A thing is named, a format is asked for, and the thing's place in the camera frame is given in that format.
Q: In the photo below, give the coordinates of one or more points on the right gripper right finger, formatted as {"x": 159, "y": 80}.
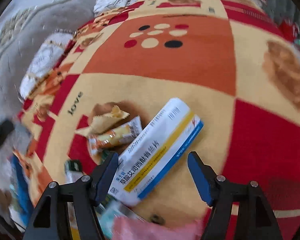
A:
{"x": 255, "y": 219}

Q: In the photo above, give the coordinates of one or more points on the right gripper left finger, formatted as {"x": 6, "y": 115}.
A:
{"x": 50, "y": 218}

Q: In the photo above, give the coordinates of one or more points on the teal tissue pack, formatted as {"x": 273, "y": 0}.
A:
{"x": 107, "y": 213}

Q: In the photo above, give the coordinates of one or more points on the green white small box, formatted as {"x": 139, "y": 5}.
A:
{"x": 73, "y": 171}

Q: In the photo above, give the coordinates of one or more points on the pink plastic bag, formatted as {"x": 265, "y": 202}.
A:
{"x": 128, "y": 228}

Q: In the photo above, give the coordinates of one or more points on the yellow snack wrapper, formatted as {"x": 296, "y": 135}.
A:
{"x": 102, "y": 118}

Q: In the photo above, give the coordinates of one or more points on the orange white snack bar wrapper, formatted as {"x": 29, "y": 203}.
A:
{"x": 121, "y": 135}

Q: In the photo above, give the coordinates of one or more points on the white blue yellow medicine box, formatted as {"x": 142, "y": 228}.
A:
{"x": 152, "y": 154}

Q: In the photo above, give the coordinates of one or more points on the red orange patchwork blanket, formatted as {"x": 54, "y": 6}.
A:
{"x": 226, "y": 59}

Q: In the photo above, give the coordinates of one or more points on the white embroidered pillow left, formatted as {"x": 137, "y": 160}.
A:
{"x": 47, "y": 56}

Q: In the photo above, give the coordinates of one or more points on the grey tufted headboard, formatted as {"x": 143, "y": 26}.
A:
{"x": 17, "y": 53}

